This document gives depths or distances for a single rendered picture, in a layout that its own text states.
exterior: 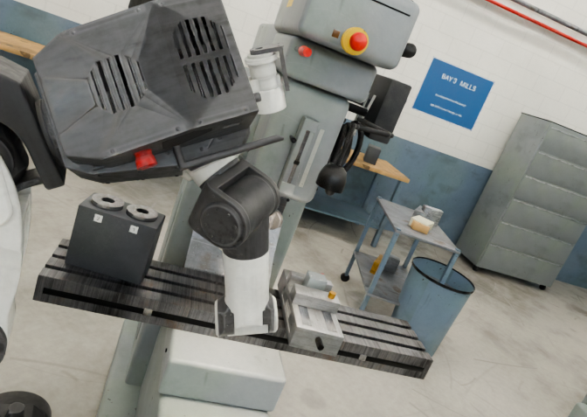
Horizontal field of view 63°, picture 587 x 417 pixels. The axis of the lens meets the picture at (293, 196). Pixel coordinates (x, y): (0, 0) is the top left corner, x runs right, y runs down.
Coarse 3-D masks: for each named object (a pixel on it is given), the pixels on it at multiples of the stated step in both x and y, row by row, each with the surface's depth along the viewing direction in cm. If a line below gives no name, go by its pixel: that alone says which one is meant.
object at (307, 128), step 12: (312, 120) 123; (300, 132) 124; (312, 132) 124; (300, 144) 125; (288, 156) 128; (300, 156) 126; (288, 168) 127; (300, 168) 127; (288, 180) 128; (288, 192) 129
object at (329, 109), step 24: (288, 96) 124; (312, 96) 125; (336, 96) 127; (264, 120) 132; (288, 120) 126; (336, 120) 128; (288, 144) 128; (312, 144) 129; (264, 168) 129; (312, 168) 132; (312, 192) 134
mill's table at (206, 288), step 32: (64, 256) 139; (64, 288) 129; (96, 288) 131; (128, 288) 135; (160, 288) 141; (192, 288) 149; (224, 288) 154; (160, 320) 137; (192, 320) 139; (352, 320) 165; (384, 320) 174; (352, 352) 152; (384, 352) 155; (416, 352) 160
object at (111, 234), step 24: (96, 216) 132; (120, 216) 133; (144, 216) 135; (72, 240) 134; (96, 240) 134; (120, 240) 134; (144, 240) 135; (72, 264) 136; (96, 264) 136; (120, 264) 136; (144, 264) 137
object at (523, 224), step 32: (544, 128) 550; (512, 160) 587; (544, 160) 559; (576, 160) 566; (512, 192) 571; (544, 192) 574; (576, 192) 583; (480, 224) 609; (512, 224) 584; (544, 224) 590; (576, 224) 598; (480, 256) 592; (512, 256) 599; (544, 256) 607; (544, 288) 630
